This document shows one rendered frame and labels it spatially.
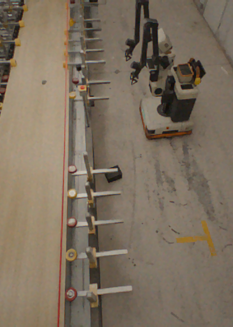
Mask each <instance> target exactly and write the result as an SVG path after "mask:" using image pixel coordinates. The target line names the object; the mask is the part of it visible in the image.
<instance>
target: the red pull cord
mask: <svg viewBox="0 0 233 327"><path fill-rule="evenodd" d="M67 34H68V4H67V27H66V60H67ZM66 87H67V74H66V71H65V90H66ZM64 97H65V116H64V160H63V192H62V204H61V248H60V260H59V293H58V316H57V327H59V316H60V290H61V265H62V238H63V213H64V163H65V137H66V94H64Z"/></svg>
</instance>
